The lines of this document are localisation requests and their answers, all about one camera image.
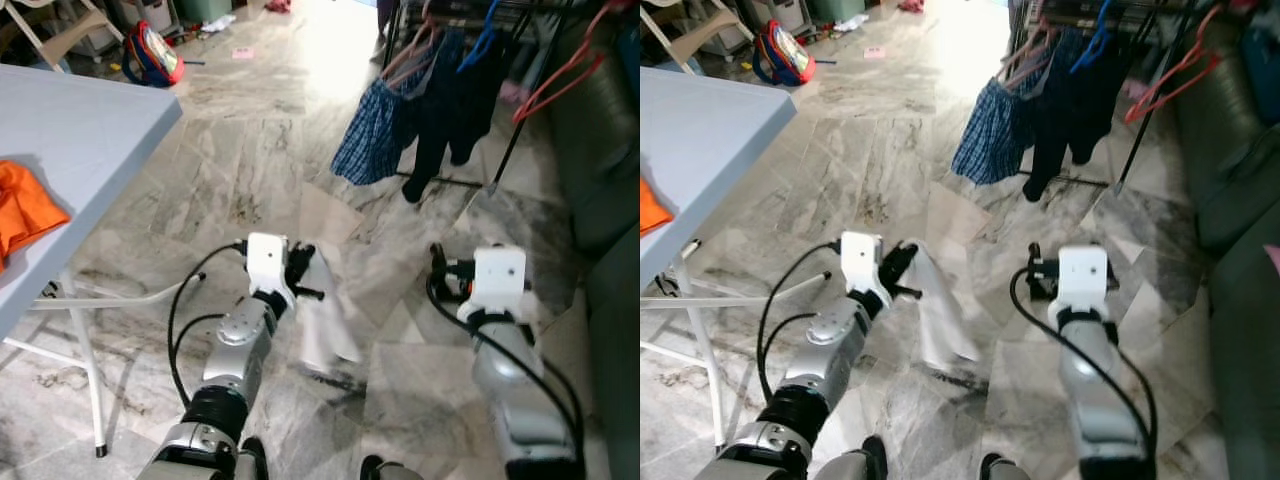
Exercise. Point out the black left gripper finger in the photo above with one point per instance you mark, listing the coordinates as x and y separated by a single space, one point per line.
897 260
298 262

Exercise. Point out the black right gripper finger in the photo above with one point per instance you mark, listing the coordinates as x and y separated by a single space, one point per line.
1034 265
438 268

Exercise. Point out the cream white shirt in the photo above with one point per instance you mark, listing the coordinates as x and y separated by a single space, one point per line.
940 320
325 320

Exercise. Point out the orange shirt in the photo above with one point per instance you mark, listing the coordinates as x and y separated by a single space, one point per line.
25 215
652 208

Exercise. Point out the pink plastic clothes hanger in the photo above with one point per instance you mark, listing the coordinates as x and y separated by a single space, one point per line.
1028 62
565 75
410 62
1178 72

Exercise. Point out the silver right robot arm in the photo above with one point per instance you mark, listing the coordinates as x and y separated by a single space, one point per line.
520 400
1100 400

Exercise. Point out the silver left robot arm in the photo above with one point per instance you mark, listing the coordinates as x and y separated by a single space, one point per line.
235 360
825 360

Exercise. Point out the blue plastic clothes hanger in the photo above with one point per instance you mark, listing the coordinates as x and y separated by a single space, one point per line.
483 40
1097 40

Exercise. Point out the blue plaid shorts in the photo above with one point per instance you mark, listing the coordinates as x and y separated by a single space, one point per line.
370 135
990 135

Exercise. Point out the dark navy garment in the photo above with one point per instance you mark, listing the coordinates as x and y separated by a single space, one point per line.
460 110
1080 110

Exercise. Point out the silver black robot left leg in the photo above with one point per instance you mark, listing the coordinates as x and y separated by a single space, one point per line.
252 462
865 460

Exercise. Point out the silver black robot leg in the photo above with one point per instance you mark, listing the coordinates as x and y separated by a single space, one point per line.
865 460
252 462
1000 468
390 470

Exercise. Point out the small pink garment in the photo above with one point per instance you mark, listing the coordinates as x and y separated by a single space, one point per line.
514 94
1137 90

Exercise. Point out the dark green sofa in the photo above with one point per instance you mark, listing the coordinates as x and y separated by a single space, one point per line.
1240 180
600 150

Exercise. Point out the silver black robot right leg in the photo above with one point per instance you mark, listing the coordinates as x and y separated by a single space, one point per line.
1000 468
390 470

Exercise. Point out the pink paper sheet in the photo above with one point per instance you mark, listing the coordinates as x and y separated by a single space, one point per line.
875 53
242 53

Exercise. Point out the light blue folding table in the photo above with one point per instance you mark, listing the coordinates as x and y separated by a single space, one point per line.
710 135
80 130

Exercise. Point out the red blue kids backpack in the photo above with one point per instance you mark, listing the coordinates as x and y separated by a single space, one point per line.
785 53
155 55

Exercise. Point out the small red cloth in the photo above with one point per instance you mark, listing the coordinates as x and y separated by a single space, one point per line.
911 5
277 5

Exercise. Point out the green bin with white lid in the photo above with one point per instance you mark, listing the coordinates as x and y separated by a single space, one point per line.
205 8
835 8

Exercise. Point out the white plastic drawer cart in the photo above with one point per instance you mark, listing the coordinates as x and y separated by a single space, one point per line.
775 14
140 12

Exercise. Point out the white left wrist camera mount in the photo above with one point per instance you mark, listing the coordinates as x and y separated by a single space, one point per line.
266 262
860 260

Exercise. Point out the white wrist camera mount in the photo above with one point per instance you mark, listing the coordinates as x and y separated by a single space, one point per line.
498 280
860 260
266 262
1083 278

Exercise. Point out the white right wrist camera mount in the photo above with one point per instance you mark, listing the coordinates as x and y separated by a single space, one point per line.
1083 278
498 280

